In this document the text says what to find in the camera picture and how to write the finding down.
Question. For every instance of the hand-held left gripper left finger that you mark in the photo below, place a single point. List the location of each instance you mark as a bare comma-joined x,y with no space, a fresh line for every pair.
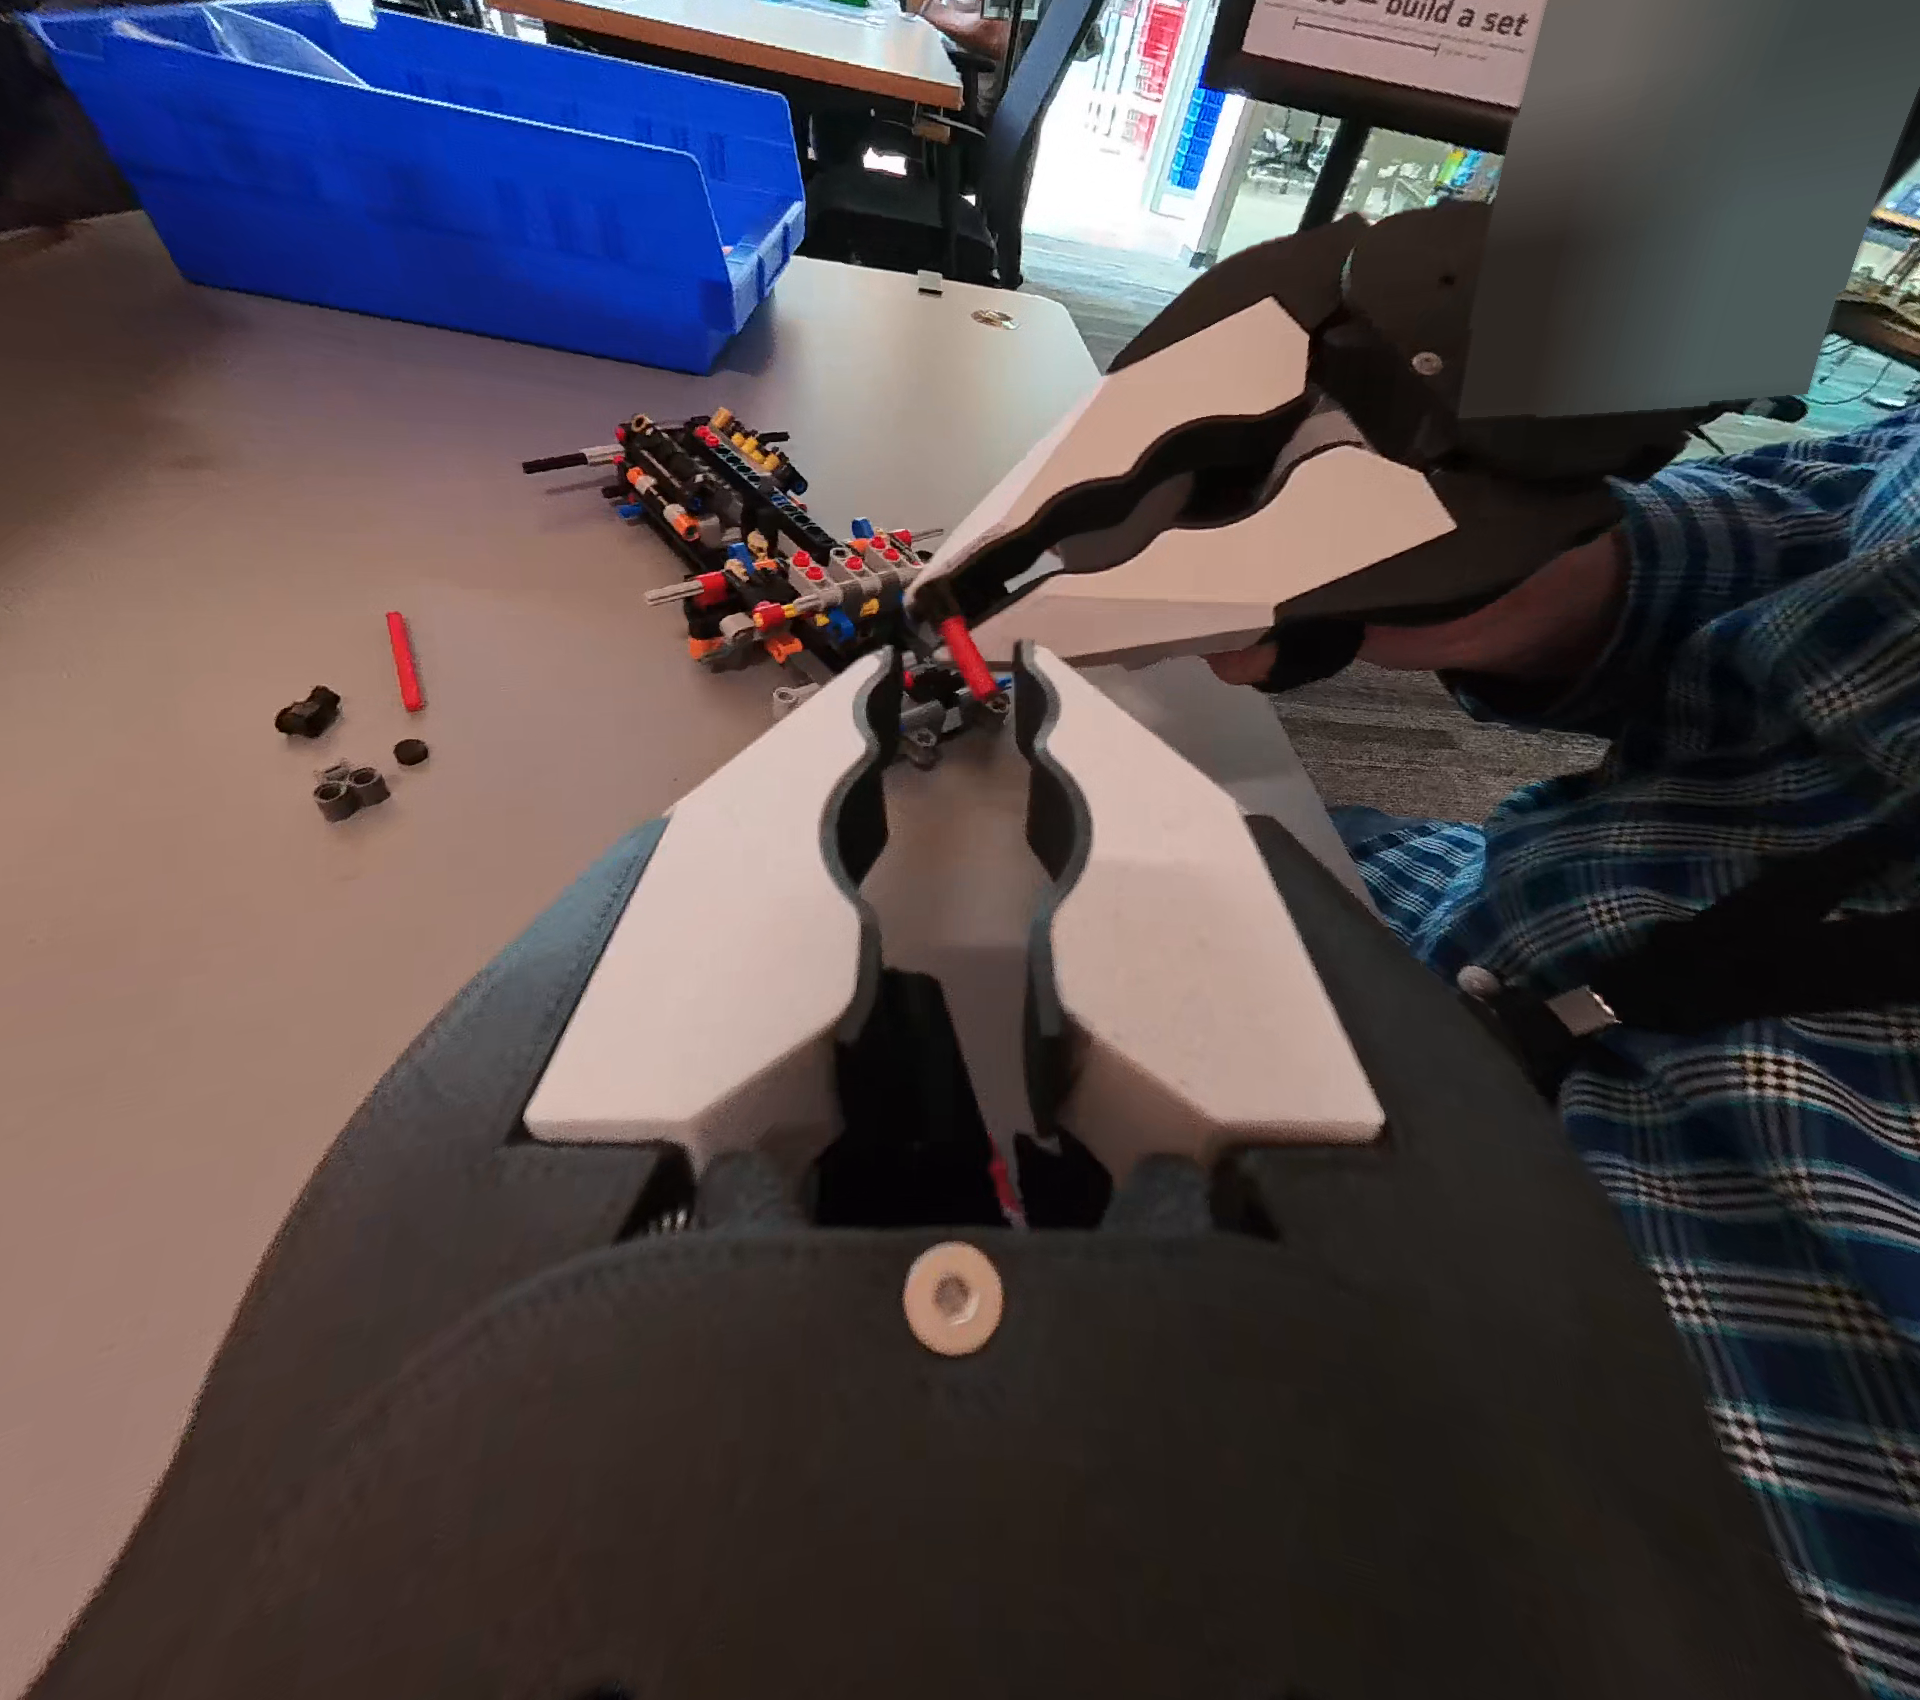
706,951

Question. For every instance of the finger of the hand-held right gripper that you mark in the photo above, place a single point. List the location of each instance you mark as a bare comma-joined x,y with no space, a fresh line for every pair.
1140,409
1245,561

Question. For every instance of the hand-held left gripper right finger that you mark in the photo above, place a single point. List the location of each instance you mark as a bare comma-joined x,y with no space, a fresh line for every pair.
1202,980

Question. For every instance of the red lego axle pin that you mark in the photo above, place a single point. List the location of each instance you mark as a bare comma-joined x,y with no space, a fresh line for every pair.
969,654

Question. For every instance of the long lego chassis assembly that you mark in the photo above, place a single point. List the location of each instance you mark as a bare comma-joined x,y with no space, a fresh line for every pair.
751,530

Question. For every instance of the person's right forearm plaid sleeve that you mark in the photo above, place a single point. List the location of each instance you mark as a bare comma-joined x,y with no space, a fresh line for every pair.
1771,561

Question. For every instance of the dark grey lego connector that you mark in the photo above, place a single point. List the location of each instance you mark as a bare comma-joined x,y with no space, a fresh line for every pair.
352,791

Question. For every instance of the loose red lego axle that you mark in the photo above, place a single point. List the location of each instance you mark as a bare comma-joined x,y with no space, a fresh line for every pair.
406,661

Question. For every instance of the black lego connector piece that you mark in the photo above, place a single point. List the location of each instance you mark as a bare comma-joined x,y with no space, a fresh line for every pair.
306,714

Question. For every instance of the person's right hand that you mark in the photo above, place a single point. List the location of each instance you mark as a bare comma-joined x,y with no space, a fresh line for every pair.
1500,637

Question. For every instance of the black office chair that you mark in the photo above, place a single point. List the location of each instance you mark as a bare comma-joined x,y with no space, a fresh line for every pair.
1036,110

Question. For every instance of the wooden top background table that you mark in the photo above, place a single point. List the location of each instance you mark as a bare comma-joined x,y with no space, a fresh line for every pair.
721,30

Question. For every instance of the person's plaid shirt torso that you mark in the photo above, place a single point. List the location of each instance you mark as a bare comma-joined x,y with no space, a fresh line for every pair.
1800,1281

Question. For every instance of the blue plastic bin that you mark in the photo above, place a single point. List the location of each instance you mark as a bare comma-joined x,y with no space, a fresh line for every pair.
449,199

